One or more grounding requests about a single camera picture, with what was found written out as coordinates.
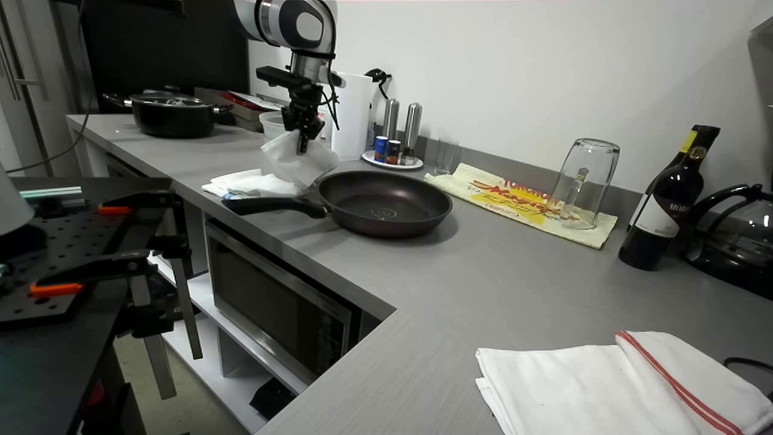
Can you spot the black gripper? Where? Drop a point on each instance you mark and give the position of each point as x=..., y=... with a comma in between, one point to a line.
x=303, y=109

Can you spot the steel salt shaker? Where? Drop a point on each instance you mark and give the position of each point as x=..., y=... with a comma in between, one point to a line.
x=390, y=120

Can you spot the white towel with red stripes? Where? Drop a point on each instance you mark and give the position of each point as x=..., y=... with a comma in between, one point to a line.
x=647, y=384

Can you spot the black frying pan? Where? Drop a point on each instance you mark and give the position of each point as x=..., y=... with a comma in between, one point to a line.
x=372, y=205

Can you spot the steel pepper shaker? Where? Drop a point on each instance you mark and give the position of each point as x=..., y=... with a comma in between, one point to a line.
x=411, y=125

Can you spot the white and blue towel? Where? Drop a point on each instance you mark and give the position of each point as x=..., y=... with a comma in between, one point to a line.
x=283, y=170

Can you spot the built-in microwave oven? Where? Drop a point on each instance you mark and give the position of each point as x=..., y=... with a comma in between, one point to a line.
x=297, y=323

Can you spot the white plate with small jars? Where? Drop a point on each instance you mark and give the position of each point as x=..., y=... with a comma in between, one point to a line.
x=390, y=153

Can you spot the black perforated mounting board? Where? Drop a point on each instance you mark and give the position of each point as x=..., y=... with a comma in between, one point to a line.
x=55, y=242

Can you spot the black cooking pot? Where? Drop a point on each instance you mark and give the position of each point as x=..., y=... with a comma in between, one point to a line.
x=172, y=115

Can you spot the white paper towel roll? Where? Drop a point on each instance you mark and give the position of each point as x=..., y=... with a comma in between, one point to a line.
x=353, y=118

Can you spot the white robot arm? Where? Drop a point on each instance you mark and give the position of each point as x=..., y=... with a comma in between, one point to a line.
x=308, y=30

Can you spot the wine bottle with green label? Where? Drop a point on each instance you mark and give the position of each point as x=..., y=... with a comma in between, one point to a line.
x=665, y=201

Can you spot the orange handled clamp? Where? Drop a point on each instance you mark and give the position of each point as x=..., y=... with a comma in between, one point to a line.
x=129, y=205
x=78, y=280

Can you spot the upside-down clear glass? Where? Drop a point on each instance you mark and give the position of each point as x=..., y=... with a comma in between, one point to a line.
x=583, y=182

